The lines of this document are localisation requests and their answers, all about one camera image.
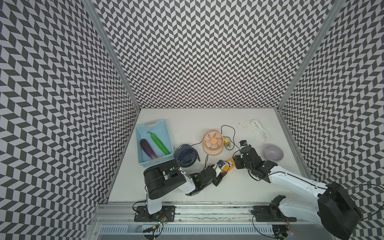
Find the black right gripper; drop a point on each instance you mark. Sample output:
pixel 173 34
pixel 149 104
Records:
pixel 237 160

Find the lilac bowl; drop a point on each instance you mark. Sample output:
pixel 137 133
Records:
pixel 273 153

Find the orange power strip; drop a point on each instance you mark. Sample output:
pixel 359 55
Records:
pixel 232 164

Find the light blue plastic basket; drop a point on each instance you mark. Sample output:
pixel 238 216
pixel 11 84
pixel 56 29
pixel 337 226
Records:
pixel 154 143

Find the yellow green plug adapter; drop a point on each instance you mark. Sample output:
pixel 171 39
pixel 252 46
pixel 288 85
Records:
pixel 227 142

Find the purple toy eggplant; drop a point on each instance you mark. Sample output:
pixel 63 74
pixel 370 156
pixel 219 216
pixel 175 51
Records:
pixel 147 149

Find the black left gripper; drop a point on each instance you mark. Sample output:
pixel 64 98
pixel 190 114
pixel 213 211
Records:
pixel 219 179

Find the aluminium front rail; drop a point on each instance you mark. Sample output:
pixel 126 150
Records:
pixel 192 220

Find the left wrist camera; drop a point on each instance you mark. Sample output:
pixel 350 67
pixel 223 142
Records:
pixel 224 166

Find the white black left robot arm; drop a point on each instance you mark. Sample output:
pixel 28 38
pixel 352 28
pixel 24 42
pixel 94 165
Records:
pixel 166 177

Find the orange desk fan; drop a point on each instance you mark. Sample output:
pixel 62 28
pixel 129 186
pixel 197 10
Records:
pixel 213 143

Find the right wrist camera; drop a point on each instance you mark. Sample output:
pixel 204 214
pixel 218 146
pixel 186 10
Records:
pixel 243 143

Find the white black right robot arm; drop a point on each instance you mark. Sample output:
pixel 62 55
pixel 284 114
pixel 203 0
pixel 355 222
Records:
pixel 328 205

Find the green toy pepper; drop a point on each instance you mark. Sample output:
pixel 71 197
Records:
pixel 159 143

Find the dark blue desk fan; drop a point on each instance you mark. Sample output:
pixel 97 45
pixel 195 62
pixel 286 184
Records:
pixel 186 155

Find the aluminium corner post right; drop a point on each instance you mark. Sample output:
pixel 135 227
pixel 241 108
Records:
pixel 321 35

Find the aluminium corner post left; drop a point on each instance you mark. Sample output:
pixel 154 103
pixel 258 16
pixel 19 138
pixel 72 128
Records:
pixel 94 18

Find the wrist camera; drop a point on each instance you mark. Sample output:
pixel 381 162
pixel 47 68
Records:
pixel 224 166
pixel 243 143

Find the aluminium corner post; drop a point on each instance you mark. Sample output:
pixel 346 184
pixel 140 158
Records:
pixel 94 18
pixel 321 35

